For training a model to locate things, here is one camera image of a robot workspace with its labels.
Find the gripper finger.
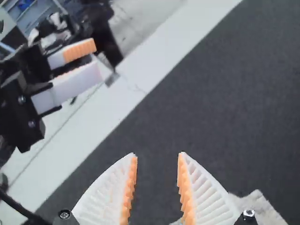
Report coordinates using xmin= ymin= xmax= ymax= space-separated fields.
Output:
xmin=52 ymin=152 xmax=139 ymax=225
xmin=177 ymin=151 xmax=258 ymax=225
xmin=46 ymin=37 xmax=97 ymax=71

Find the black cable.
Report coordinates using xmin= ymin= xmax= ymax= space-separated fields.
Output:
xmin=0 ymin=187 xmax=46 ymax=225

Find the black mat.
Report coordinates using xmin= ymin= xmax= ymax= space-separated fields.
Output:
xmin=35 ymin=0 xmax=300 ymax=225

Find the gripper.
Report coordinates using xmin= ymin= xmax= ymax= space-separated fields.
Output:
xmin=0 ymin=44 xmax=104 ymax=153

